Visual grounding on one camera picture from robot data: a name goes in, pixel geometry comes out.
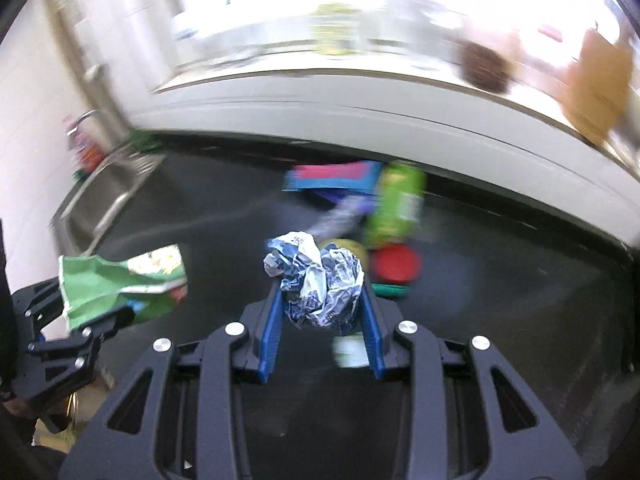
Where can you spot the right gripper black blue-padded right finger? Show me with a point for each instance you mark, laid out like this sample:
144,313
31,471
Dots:
465,412

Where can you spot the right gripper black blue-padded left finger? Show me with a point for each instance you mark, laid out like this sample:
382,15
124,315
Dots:
177,414

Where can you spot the green snack bag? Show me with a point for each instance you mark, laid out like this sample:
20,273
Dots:
152,285

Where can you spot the blue white paper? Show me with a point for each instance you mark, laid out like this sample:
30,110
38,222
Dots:
321,286

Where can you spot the red round lid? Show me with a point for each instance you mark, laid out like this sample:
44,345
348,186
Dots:
396,264

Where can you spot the stainless steel sink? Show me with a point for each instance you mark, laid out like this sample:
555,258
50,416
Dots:
93,205

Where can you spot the red dish soap bottle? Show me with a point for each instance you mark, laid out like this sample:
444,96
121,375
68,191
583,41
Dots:
87,152

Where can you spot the green cardboard box with barcode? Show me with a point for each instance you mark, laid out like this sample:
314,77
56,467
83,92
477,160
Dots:
400,189

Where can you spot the chrome faucet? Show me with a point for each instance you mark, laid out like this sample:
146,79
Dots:
95,114

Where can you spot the blue pink snack packet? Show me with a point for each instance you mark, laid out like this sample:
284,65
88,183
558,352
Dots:
355,177

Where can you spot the brown round brush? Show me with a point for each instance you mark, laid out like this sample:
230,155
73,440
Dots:
485,68

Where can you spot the brown paper bag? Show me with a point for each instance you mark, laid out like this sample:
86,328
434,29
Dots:
597,86

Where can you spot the green cap yellow bottle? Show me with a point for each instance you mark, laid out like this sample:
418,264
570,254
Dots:
335,25

